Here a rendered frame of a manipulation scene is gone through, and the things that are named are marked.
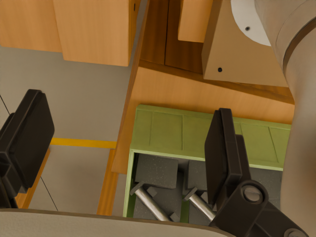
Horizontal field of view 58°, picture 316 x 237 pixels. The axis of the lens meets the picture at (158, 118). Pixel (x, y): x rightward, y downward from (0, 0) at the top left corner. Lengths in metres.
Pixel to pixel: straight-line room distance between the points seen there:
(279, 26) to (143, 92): 0.50
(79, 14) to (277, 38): 0.36
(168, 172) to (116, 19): 0.53
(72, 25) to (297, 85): 0.43
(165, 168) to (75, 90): 1.17
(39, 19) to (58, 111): 1.55
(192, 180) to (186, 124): 0.21
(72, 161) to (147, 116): 1.84
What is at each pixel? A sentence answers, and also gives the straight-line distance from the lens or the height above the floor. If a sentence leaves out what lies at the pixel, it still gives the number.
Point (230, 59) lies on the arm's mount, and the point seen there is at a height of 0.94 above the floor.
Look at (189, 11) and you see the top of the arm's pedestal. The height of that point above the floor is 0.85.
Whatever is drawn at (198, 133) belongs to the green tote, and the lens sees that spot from 0.79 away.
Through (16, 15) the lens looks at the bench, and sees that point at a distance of 0.65.
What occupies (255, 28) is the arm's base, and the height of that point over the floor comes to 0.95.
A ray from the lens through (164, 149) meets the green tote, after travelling 0.73.
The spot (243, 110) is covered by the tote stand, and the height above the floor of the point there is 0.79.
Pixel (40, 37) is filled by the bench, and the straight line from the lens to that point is 0.66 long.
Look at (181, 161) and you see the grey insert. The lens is 0.95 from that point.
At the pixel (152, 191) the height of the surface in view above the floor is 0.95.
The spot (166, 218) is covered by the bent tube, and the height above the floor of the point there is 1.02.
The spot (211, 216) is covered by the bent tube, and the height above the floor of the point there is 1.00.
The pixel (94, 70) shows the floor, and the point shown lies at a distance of 1.81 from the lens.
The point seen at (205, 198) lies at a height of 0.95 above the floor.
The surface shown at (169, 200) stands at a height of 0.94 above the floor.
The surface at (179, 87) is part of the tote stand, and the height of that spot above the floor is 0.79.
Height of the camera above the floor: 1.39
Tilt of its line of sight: 44 degrees down
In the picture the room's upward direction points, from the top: 175 degrees counter-clockwise
